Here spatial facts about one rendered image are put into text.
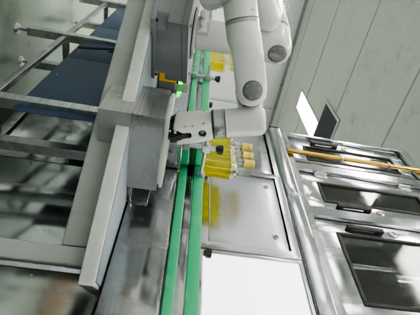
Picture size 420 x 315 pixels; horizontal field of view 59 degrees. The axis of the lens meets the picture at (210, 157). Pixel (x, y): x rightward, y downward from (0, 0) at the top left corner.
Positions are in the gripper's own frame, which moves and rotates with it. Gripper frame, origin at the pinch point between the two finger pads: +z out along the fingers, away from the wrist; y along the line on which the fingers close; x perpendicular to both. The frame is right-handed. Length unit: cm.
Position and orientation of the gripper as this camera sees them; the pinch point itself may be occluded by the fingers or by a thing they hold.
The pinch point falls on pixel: (155, 128)
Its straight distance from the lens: 97.4
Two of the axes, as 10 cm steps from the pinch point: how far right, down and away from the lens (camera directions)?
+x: -0.9, -8.3, -5.5
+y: 0.1, -5.5, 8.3
